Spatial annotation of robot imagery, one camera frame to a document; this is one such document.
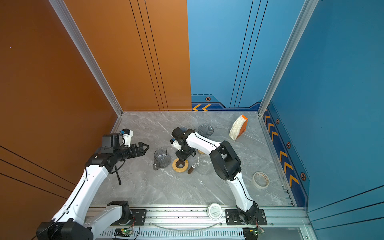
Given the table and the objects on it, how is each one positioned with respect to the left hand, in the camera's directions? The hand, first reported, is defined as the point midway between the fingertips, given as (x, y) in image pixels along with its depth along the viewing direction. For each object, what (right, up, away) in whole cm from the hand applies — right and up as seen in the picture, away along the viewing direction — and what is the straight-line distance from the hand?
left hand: (142, 146), depth 80 cm
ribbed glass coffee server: (+7, -10, +14) cm, 19 cm away
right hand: (+21, -9, +13) cm, 26 cm away
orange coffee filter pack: (+58, +10, +20) cm, 62 cm away
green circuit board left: (-6, -40, -9) cm, 42 cm away
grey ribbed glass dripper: (+36, +8, +24) cm, 44 cm away
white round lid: (+38, -29, -10) cm, 49 cm away
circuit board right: (+56, -40, -9) cm, 69 cm away
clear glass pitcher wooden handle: (+33, -13, +7) cm, 36 cm away
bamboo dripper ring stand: (+19, -14, +10) cm, 26 cm away
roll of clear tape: (+62, -21, +3) cm, 66 cm away
